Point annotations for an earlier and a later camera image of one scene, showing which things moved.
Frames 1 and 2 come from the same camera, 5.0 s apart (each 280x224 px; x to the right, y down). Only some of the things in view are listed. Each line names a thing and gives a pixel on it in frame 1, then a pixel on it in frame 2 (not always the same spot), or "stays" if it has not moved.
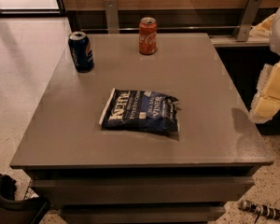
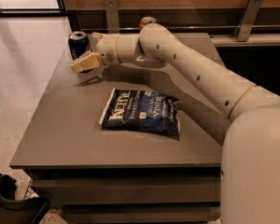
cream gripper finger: (267, 107) to (89, 62)
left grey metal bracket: (112, 16) stays
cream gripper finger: (278, 85) to (97, 35)
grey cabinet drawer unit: (142, 194) stays
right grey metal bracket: (243, 31) stays
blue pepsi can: (81, 51) stays
